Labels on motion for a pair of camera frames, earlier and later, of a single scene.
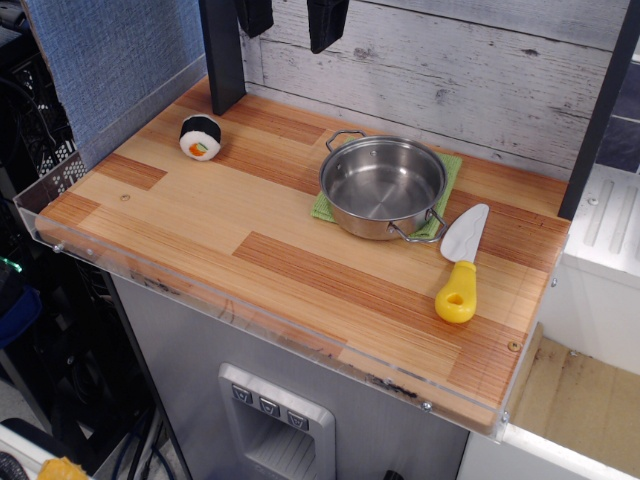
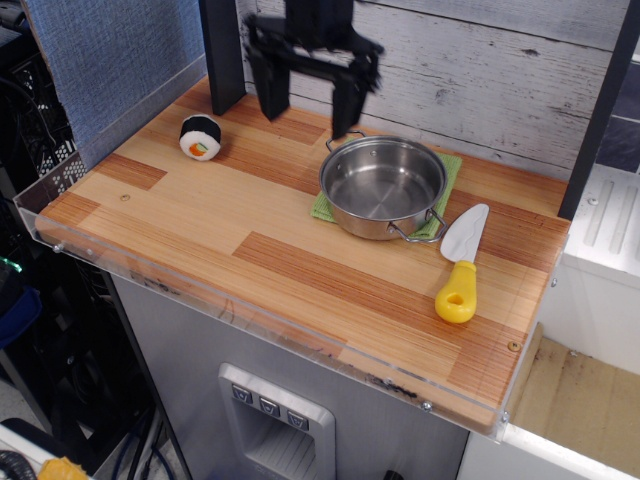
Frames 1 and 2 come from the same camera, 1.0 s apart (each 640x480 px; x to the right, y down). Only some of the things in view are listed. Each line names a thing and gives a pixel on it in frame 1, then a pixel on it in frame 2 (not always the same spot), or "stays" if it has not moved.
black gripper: (327, 19) to (319, 34)
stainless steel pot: (374, 183) stays
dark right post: (604, 114) stays
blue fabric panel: (118, 62) stays
